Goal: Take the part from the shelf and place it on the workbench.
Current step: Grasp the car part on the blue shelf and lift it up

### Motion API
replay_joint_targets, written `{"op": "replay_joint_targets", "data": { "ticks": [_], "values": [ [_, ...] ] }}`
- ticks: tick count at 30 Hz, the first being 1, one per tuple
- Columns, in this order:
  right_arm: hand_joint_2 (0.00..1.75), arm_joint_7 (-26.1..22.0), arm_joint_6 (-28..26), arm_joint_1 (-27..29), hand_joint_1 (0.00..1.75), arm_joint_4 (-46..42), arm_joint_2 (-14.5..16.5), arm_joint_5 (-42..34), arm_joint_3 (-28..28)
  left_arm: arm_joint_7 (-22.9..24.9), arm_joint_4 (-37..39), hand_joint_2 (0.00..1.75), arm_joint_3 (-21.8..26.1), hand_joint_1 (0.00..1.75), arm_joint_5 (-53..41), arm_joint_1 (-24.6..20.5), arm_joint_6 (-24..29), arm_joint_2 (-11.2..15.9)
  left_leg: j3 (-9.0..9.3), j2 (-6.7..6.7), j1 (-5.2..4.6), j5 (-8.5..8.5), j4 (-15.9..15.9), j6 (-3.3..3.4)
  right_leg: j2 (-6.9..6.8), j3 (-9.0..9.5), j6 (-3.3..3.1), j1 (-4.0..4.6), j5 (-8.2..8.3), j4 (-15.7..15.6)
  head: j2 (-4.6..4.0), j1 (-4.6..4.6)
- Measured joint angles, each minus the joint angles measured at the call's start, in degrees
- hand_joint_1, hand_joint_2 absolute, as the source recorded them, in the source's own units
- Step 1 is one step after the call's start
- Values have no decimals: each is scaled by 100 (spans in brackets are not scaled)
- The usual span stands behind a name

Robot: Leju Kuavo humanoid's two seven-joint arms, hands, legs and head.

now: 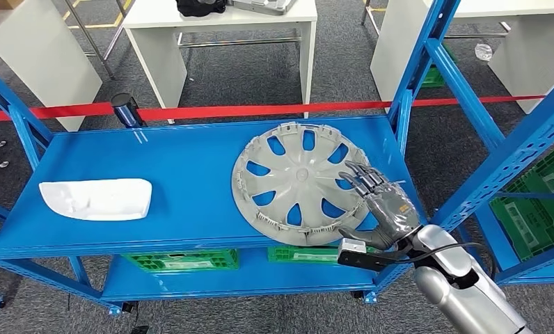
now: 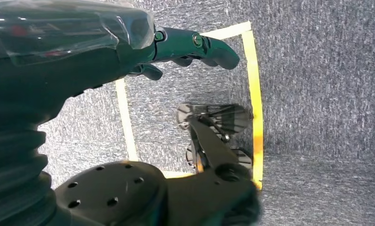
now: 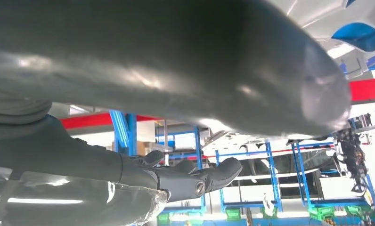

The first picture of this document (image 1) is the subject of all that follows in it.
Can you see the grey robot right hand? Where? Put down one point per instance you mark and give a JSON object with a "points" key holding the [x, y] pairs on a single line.
{"points": [[392, 212]]}

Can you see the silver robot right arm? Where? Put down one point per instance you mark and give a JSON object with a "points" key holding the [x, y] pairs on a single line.
{"points": [[466, 299]]}

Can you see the red barrier belt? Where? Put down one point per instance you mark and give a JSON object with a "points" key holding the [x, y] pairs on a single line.
{"points": [[258, 110]]}

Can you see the white plastic mirror cover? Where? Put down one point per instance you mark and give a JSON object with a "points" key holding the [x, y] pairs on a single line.
{"points": [[97, 198]]}

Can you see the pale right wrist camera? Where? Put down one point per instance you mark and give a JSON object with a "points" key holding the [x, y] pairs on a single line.
{"points": [[353, 245]]}

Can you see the grey flat case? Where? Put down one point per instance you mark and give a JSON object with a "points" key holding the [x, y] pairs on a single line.
{"points": [[268, 5]]}

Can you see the green plastic crate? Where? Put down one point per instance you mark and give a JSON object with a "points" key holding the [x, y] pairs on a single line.
{"points": [[535, 221], [433, 78], [180, 261], [295, 254]]}

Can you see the white table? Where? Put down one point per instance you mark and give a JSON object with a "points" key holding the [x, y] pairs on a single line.
{"points": [[51, 64], [392, 55], [161, 55]]}

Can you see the grey plastic wheel hubcap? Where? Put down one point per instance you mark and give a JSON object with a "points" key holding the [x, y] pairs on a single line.
{"points": [[300, 184]]}

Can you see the black barrier post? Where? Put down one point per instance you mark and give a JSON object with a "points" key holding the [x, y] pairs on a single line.
{"points": [[125, 110]]}

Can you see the black bag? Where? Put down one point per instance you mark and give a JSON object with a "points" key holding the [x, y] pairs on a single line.
{"points": [[201, 7]]}

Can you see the brown cardboard box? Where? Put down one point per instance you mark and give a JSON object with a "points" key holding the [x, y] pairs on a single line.
{"points": [[2, 3]]}

